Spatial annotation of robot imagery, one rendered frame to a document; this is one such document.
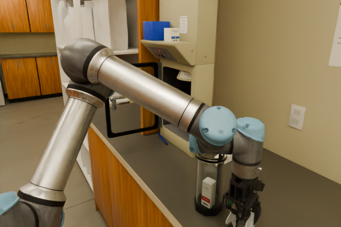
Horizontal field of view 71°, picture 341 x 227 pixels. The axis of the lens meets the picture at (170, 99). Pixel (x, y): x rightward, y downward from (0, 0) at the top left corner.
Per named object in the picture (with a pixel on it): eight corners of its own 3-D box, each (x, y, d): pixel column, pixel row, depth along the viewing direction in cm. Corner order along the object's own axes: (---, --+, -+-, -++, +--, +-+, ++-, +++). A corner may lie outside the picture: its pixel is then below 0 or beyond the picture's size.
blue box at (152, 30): (160, 39, 129) (159, 21, 126) (170, 40, 121) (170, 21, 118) (143, 39, 124) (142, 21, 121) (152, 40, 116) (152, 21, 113)
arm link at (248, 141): (229, 115, 66) (261, 115, 66) (227, 150, 69) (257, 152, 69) (235, 126, 59) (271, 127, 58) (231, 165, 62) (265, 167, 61)
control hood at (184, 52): (159, 57, 134) (159, 39, 131) (196, 65, 108) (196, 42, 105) (140, 59, 128) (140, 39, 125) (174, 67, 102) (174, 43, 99)
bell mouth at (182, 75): (196, 73, 139) (196, 64, 137) (217, 79, 125) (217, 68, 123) (170, 76, 130) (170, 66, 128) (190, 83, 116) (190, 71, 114)
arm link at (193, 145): (190, 117, 59) (235, 118, 58) (189, 127, 70) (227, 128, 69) (189, 149, 56) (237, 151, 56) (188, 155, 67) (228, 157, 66)
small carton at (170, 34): (172, 41, 115) (172, 28, 113) (179, 41, 111) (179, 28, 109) (164, 41, 111) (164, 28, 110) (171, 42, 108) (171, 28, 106)
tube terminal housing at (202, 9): (192, 126, 161) (196, 2, 138) (228, 145, 135) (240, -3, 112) (160, 135, 148) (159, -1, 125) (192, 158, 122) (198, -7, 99)
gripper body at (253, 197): (220, 212, 69) (223, 175, 65) (234, 196, 75) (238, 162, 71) (245, 226, 64) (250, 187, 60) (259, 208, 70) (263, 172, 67)
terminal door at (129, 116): (158, 128, 144) (158, 61, 133) (107, 139, 131) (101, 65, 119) (158, 128, 145) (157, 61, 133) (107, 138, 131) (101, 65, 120)
